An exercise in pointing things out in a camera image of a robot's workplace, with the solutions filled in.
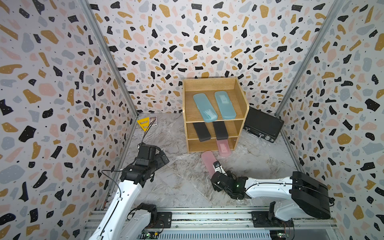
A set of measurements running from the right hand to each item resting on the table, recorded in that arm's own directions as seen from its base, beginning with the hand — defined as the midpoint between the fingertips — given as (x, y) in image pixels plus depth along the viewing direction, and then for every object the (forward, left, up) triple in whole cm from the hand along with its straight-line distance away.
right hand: (216, 177), depth 86 cm
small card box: (+45, +49, +1) cm, 66 cm away
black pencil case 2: (+22, +8, +16) cm, 28 cm away
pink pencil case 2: (+11, +4, 0) cm, 12 cm away
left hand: (+3, +30, +15) cm, 33 cm away
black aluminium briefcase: (+41, -36, +1) cm, 54 cm away
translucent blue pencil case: (+26, -5, +29) cm, 40 cm away
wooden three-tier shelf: (+42, +5, +32) cm, 53 cm away
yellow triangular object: (+43, +54, -1) cm, 69 cm away
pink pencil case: (+20, -6, +1) cm, 21 cm away
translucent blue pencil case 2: (+26, +7, +30) cm, 40 cm away
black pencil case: (+23, -3, +15) cm, 28 cm away
